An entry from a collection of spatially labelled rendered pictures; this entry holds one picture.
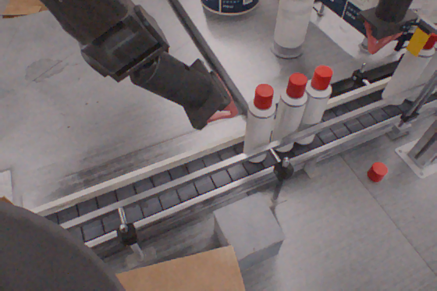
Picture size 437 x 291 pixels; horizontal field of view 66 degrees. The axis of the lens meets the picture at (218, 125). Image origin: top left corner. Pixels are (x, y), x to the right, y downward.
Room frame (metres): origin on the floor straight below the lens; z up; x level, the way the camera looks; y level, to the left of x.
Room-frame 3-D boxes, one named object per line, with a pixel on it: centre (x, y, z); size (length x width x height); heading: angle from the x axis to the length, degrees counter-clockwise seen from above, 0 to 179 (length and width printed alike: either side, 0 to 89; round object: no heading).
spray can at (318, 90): (0.45, -0.19, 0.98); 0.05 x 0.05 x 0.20
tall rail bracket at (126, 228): (0.22, 0.16, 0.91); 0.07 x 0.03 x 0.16; 24
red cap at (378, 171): (0.38, -0.36, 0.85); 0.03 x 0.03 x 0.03
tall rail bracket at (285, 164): (0.34, -0.11, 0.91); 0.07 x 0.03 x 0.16; 24
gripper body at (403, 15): (0.59, -0.35, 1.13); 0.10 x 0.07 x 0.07; 114
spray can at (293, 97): (0.43, -0.14, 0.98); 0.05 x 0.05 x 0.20
